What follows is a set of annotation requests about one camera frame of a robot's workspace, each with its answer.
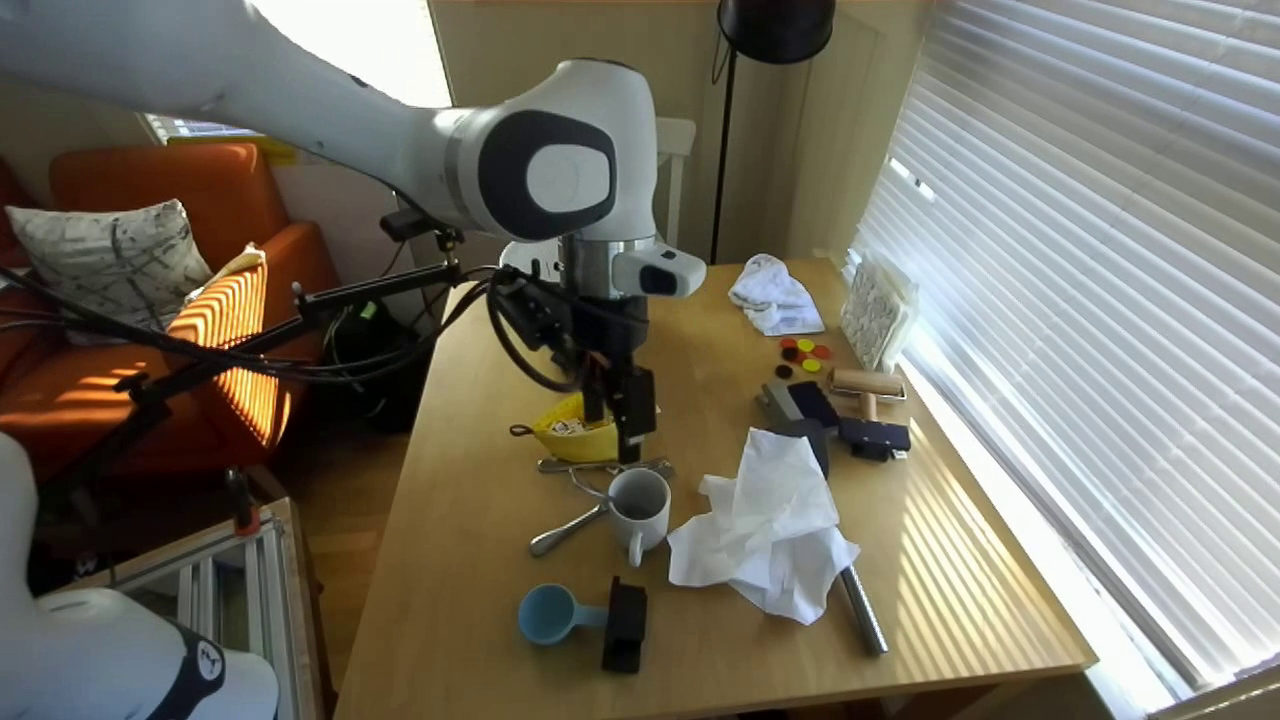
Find white crumpled tissue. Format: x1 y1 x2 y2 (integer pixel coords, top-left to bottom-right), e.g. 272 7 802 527
664 423 862 629

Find white mug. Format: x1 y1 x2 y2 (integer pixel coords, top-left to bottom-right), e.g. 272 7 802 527
605 462 675 570

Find white patterned pillow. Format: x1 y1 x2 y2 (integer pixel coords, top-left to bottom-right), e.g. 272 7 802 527
2 195 215 351

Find white floral napkin holder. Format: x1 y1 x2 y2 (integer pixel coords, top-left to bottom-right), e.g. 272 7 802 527
836 257 922 375

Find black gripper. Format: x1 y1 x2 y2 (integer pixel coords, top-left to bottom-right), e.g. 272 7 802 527
567 293 664 469

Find black floor lamp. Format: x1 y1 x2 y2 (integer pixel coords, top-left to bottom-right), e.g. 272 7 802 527
708 0 845 267

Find orange sofa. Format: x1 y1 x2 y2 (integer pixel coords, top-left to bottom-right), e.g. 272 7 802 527
0 136 336 481

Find black rectangular block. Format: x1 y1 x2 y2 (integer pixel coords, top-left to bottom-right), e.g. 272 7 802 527
598 570 653 676

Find silver metal fork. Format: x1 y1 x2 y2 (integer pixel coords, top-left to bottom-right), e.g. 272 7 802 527
524 451 675 561

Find black tripod stand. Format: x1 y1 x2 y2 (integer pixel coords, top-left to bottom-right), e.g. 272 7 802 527
0 257 473 486

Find silver metal bar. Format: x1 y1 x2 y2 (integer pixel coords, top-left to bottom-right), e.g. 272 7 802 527
833 565 891 659

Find grey stapler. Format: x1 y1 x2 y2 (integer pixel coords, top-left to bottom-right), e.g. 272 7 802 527
755 375 849 481

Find white wooden chair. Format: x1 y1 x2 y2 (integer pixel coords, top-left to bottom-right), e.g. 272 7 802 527
649 111 701 257

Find white wooden rack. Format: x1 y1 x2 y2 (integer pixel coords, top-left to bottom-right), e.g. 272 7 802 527
74 494 327 720

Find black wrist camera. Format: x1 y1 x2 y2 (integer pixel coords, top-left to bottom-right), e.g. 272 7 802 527
494 267 588 359

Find wooden handle roller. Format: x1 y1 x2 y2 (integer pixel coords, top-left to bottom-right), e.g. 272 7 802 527
825 362 912 423

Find white window blinds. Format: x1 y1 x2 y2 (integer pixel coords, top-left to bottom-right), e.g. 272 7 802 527
840 0 1280 701

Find white rounded plastic body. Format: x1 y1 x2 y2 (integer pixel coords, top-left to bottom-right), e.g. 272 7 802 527
0 423 285 720

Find small black hole punch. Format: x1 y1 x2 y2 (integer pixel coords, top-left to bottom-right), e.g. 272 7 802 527
836 414 917 462

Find black bag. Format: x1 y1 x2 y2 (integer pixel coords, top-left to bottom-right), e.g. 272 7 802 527
325 297 440 441

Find black cable bundle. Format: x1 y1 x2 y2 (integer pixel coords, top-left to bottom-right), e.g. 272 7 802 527
0 257 591 400

